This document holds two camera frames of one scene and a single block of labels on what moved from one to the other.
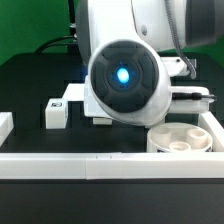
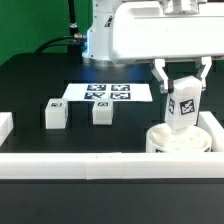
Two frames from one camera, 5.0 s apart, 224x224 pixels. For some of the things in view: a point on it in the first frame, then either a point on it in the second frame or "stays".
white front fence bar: (110, 165) stays
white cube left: (56, 113) stays
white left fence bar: (6, 125) stays
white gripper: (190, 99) → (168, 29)
